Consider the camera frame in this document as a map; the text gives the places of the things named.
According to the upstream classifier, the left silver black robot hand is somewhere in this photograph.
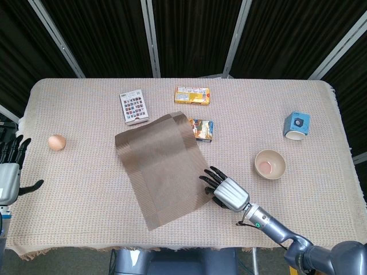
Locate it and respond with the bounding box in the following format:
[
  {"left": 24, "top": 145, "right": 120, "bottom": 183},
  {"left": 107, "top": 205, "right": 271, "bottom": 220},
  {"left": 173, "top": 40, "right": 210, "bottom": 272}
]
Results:
[{"left": 0, "top": 134, "right": 45, "bottom": 206}]

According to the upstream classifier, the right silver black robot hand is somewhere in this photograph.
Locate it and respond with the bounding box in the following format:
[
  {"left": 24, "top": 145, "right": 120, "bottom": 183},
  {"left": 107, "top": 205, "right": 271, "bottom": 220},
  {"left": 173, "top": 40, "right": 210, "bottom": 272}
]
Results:
[{"left": 200, "top": 166, "right": 250, "bottom": 213}]

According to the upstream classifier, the beige bowl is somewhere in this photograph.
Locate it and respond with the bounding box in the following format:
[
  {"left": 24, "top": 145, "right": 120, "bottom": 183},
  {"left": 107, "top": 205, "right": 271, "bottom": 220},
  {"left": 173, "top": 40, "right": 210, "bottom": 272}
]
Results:
[{"left": 255, "top": 149, "right": 287, "bottom": 180}]

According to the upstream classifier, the brown woven placemat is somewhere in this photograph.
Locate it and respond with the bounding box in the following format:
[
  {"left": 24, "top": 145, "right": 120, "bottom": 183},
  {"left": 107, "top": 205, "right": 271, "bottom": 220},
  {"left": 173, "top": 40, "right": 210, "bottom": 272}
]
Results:
[{"left": 114, "top": 111, "right": 210, "bottom": 231}]

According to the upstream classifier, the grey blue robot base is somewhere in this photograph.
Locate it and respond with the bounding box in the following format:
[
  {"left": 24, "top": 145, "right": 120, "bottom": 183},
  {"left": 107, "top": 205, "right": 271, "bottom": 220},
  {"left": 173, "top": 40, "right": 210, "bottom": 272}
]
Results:
[{"left": 110, "top": 247, "right": 240, "bottom": 275}]

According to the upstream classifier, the brown egg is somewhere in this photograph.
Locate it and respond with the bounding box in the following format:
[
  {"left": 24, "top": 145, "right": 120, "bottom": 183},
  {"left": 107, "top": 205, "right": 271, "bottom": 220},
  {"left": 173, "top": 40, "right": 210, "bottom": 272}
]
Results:
[{"left": 48, "top": 134, "right": 67, "bottom": 151}]

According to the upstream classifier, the beige woven tablecloth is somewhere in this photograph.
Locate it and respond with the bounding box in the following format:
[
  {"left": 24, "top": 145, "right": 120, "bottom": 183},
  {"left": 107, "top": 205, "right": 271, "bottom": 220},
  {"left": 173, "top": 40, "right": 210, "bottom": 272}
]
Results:
[{"left": 5, "top": 77, "right": 367, "bottom": 261}]

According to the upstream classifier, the orange blue snack box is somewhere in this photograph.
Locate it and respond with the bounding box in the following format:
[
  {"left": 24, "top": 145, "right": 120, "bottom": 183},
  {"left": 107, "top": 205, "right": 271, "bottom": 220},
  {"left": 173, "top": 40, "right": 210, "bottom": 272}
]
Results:
[{"left": 188, "top": 118, "right": 214, "bottom": 143}]

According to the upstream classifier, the grey metal table leg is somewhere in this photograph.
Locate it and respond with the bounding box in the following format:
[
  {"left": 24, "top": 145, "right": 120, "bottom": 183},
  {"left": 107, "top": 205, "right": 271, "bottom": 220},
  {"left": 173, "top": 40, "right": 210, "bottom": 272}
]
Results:
[{"left": 252, "top": 246, "right": 259, "bottom": 275}]

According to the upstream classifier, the white cup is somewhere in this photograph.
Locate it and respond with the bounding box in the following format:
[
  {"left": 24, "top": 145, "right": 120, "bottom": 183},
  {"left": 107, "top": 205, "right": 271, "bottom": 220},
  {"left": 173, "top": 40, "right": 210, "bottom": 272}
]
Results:
[{"left": 286, "top": 131, "right": 307, "bottom": 141}]

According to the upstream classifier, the blue cardboard box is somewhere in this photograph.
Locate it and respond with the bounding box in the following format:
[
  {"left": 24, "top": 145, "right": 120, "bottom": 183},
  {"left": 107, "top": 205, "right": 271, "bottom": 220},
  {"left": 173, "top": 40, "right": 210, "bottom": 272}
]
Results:
[{"left": 283, "top": 111, "right": 310, "bottom": 140}]

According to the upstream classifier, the yellow snack box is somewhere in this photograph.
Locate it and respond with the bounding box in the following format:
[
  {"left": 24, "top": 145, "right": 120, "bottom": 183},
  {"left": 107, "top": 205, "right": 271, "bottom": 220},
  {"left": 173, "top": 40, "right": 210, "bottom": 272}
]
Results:
[{"left": 174, "top": 86, "right": 211, "bottom": 105}]

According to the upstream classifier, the white picture card box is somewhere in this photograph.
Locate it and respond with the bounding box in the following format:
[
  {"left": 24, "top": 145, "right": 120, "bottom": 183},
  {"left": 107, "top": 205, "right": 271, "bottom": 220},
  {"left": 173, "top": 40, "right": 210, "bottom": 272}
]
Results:
[{"left": 119, "top": 89, "right": 150, "bottom": 126}]

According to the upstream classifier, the black pleated curtain panel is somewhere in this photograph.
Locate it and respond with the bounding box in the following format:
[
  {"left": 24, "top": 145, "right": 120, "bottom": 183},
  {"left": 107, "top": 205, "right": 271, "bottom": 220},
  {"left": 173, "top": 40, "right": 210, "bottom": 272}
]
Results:
[
  {"left": 151, "top": 0, "right": 244, "bottom": 78},
  {"left": 321, "top": 31, "right": 367, "bottom": 157},
  {"left": 40, "top": 0, "right": 153, "bottom": 78},
  {"left": 0, "top": 0, "right": 81, "bottom": 115},
  {"left": 231, "top": 0, "right": 367, "bottom": 80}
]

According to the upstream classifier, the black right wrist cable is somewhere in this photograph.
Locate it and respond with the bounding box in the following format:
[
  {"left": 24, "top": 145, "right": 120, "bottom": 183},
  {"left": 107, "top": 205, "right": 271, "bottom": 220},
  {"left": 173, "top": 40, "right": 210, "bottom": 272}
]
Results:
[{"left": 236, "top": 218, "right": 288, "bottom": 253}]

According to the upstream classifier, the silver partition frame post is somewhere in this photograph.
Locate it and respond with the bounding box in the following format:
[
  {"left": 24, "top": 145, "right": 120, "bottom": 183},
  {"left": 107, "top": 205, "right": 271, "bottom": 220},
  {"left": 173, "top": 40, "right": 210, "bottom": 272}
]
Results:
[
  {"left": 222, "top": 0, "right": 253, "bottom": 78},
  {"left": 0, "top": 104, "right": 21, "bottom": 124},
  {"left": 28, "top": 0, "right": 86, "bottom": 78},
  {"left": 352, "top": 151, "right": 367, "bottom": 166},
  {"left": 308, "top": 13, "right": 367, "bottom": 80},
  {"left": 140, "top": 0, "right": 161, "bottom": 78}
]

